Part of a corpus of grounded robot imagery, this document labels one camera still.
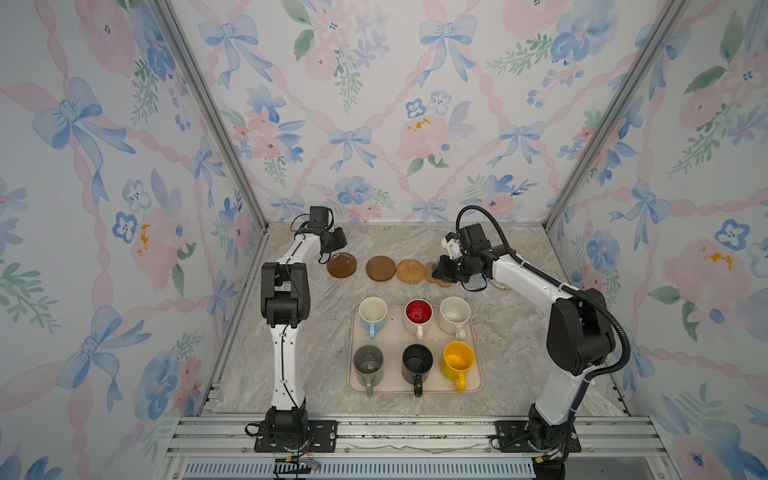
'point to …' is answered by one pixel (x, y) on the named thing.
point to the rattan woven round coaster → (410, 271)
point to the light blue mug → (373, 312)
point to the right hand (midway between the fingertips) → (431, 272)
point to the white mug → (454, 313)
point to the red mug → (417, 315)
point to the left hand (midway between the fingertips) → (344, 236)
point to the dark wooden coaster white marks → (341, 265)
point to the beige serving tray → (392, 338)
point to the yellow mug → (458, 358)
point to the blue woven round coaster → (476, 281)
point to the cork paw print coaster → (429, 268)
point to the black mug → (417, 360)
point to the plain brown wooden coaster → (381, 268)
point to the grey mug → (369, 367)
